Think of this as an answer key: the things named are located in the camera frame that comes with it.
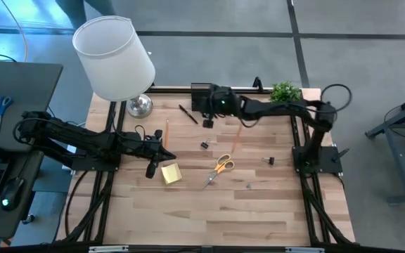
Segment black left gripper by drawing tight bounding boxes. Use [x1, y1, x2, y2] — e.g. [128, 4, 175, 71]
[139, 129, 177, 179]

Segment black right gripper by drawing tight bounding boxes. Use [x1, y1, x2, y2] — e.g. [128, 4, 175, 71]
[202, 84, 245, 129]

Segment yellow sticky note pad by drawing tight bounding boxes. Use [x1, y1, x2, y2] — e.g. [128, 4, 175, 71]
[160, 162, 184, 186]

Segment black pen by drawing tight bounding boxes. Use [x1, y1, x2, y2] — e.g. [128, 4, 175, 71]
[178, 104, 200, 125]

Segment yellow handled scissors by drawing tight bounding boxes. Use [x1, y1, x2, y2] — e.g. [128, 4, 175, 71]
[202, 153, 236, 190]

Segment black mesh desk organizer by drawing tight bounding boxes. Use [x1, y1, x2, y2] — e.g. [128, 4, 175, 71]
[191, 82, 213, 112]

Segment small green potted plant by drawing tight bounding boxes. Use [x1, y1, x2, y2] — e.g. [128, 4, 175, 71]
[269, 80, 302, 103]

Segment white shade table lamp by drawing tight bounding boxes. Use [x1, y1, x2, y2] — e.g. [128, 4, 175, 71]
[72, 15, 157, 119]

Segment black clamp lever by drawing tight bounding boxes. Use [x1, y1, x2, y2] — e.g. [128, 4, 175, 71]
[331, 148, 350, 163]

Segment grey side table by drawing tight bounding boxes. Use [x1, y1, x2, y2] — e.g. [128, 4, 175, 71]
[0, 60, 64, 153]

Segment black computer mouse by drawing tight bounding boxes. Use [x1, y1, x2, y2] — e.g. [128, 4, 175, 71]
[0, 176, 25, 212]

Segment black aluminium table frame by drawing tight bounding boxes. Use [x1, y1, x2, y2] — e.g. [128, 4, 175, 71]
[53, 85, 356, 247]

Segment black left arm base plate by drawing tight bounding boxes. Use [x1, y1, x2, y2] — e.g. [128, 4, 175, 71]
[70, 149, 122, 172]

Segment thick black power cable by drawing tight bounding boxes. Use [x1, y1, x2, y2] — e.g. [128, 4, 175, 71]
[64, 170, 89, 238]

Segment silver metal bracket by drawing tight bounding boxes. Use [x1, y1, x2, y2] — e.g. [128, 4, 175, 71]
[285, 247, 326, 253]
[89, 245, 129, 253]

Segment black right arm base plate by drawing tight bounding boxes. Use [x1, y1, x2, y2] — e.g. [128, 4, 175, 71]
[292, 145, 344, 174]

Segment black right arm cable loop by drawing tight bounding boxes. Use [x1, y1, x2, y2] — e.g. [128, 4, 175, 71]
[320, 83, 353, 114]

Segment orange floor cable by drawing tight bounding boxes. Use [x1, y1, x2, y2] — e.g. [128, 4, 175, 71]
[0, 0, 28, 63]

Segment grey metal cart frame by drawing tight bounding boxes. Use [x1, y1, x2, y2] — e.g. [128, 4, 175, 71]
[365, 89, 405, 207]

